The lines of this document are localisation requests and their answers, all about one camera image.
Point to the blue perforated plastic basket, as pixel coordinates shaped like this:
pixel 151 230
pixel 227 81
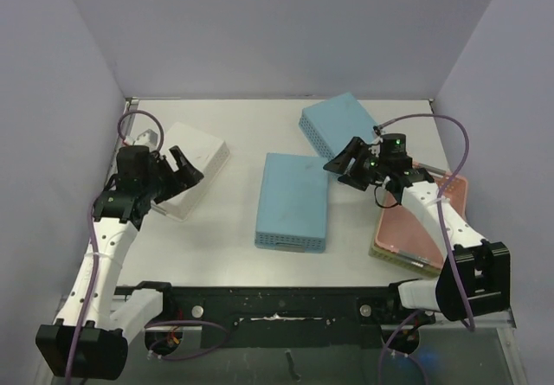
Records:
pixel 331 124

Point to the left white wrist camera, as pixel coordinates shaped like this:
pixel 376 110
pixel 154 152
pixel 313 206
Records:
pixel 147 138

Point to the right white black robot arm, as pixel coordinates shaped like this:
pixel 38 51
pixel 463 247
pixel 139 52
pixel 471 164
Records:
pixel 475 279

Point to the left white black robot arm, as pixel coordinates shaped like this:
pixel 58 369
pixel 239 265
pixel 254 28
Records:
pixel 88 339

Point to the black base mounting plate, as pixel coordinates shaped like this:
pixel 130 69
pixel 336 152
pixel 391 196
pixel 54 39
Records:
pixel 270 317

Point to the pink plastic basket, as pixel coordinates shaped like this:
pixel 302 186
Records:
pixel 397 227

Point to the white perforated plastic basket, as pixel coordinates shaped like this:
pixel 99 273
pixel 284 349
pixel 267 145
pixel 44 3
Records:
pixel 196 157

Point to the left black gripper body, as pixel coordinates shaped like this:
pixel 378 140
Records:
pixel 164 181

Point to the aluminium rail frame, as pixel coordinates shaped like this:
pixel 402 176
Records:
pixel 130 108

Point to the green plastic basket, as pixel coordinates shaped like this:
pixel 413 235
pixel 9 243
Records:
pixel 412 261

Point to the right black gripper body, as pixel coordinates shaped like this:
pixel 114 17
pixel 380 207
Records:
pixel 356 165

